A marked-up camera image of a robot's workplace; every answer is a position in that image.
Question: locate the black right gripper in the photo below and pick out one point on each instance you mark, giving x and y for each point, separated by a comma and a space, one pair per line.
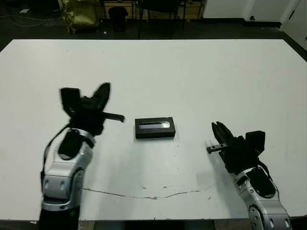
239, 155

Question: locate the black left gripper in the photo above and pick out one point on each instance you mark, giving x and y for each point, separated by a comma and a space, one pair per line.
88, 117

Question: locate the black box lid with picture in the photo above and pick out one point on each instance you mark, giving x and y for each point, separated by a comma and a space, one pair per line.
154, 127

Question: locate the black trash bin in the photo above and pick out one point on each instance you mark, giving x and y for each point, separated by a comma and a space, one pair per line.
118, 19

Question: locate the yellow-green plastic bag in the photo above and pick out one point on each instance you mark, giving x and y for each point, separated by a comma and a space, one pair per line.
79, 14

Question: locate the black office chair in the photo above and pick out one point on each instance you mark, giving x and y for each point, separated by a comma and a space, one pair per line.
160, 6

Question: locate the white paper sheet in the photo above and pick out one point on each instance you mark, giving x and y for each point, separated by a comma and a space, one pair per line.
24, 10

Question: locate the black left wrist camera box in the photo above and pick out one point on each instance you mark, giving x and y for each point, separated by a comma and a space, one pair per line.
70, 100

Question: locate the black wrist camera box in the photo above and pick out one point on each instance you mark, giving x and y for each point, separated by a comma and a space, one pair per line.
256, 141
70, 100

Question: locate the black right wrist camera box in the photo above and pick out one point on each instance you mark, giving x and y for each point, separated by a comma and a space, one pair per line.
256, 141

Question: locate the small black wall knob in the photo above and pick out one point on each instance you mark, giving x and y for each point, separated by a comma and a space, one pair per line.
252, 17

